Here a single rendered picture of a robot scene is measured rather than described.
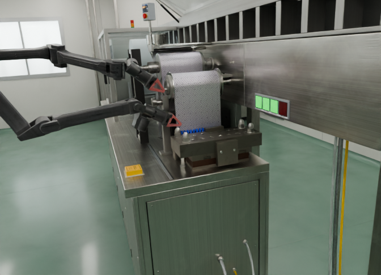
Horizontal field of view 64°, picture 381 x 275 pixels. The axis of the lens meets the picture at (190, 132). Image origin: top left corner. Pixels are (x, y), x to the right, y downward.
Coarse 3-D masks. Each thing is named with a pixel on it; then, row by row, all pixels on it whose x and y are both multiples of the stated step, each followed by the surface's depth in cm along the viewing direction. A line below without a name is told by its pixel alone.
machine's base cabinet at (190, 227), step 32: (160, 192) 127; (192, 192) 132; (224, 192) 137; (256, 192) 143; (128, 224) 181; (160, 224) 131; (192, 224) 136; (224, 224) 141; (256, 224) 147; (160, 256) 135; (192, 256) 140; (224, 256) 146; (256, 256) 152
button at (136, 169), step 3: (135, 165) 141; (138, 165) 140; (126, 168) 137; (129, 168) 137; (132, 168) 137; (135, 168) 136; (138, 168) 136; (141, 168) 136; (126, 171) 134; (129, 171) 134; (132, 171) 134; (135, 171) 135; (138, 171) 135; (141, 171) 136; (126, 174) 134; (129, 174) 134; (132, 174) 135; (135, 174) 135; (138, 174) 135
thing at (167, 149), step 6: (162, 96) 152; (156, 102) 152; (162, 102) 153; (162, 108) 156; (168, 108) 154; (162, 126) 157; (162, 132) 159; (168, 132) 158; (168, 138) 158; (168, 144) 159; (162, 150) 163; (168, 150) 160
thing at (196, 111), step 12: (192, 96) 149; (204, 96) 151; (216, 96) 152; (180, 108) 148; (192, 108) 150; (204, 108) 152; (216, 108) 154; (180, 120) 150; (192, 120) 152; (204, 120) 154; (216, 120) 156
